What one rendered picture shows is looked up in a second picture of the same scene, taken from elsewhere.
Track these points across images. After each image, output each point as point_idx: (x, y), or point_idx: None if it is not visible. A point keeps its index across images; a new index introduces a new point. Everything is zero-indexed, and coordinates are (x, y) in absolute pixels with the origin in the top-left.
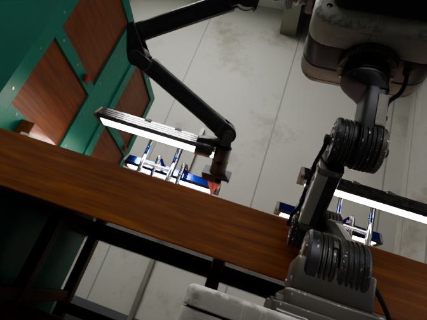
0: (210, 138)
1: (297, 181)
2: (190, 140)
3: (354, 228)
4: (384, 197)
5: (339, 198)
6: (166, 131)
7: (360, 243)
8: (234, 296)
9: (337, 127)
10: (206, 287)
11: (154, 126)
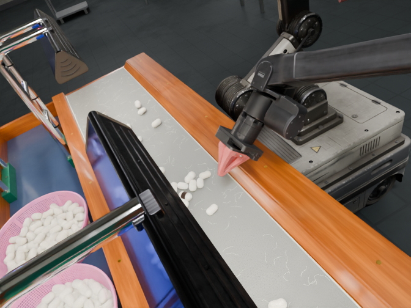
0: (289, 98)
1: (71, 78)
2: (165, 177)
3: (27, 88)
4: (59, 30)
5: (2, 63)
6: (201, 241)
7: (188, 87)
8: (394, 107)
9: (322, 24)
10: (401, 110)
11: (229, 291)
